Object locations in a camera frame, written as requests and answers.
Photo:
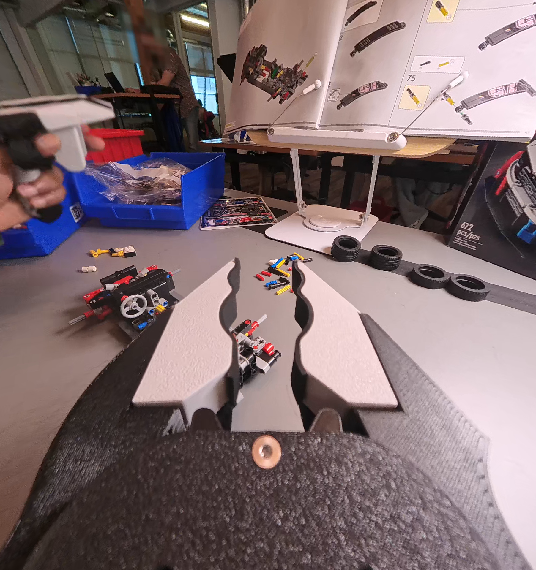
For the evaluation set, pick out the black lego set box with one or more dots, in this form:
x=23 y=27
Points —
x=482 y=191

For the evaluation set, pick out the pile of small lego pins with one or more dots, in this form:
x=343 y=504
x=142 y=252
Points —
x=277 y=274

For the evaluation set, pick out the red plastic bin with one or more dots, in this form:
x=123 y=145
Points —
x=116 y=142

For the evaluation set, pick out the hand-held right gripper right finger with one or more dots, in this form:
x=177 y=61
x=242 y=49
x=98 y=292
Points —
x=339 y=352

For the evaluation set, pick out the white black lego piece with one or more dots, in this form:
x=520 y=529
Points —
x=129 y=251

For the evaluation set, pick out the white book stand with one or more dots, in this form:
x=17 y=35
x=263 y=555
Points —
x=339 y=136

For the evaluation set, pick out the lego car chassis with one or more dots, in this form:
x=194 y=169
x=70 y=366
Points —
x=134 y=285

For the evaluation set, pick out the clear bags of lego parts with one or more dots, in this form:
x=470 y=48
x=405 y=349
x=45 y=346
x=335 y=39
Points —
x=134 y=182

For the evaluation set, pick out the yellow and white Lego bits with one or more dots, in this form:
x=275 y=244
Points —
x=115 y=253

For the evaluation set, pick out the lego instruction booklet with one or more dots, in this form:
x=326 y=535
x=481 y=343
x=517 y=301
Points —
x=384 y=89

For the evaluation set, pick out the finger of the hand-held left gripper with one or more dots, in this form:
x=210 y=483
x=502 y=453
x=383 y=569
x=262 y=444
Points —
x=67 y=111

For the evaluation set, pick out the blue plastic bin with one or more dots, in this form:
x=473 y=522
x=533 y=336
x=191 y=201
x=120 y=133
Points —
x=201 y=191
x=27 y=240

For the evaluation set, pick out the black lego tire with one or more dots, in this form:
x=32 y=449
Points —
x=467 y=294
x=430 y=283
x=346 y=254
x=385 y=262

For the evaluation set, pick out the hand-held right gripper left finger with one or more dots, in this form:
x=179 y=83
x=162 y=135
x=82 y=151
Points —
x=187 y=347

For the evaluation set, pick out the colourful sticker sheet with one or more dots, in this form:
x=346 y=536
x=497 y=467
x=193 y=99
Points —
x=239 y=213

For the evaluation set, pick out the person's left hand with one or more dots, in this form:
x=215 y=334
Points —
x=0 y=196

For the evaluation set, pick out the brown wooden table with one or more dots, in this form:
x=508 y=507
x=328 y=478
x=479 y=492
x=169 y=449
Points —
x=437 y=153

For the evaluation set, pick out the yellow lego connector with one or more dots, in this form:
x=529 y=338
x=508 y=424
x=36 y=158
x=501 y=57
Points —
x=96 y=253

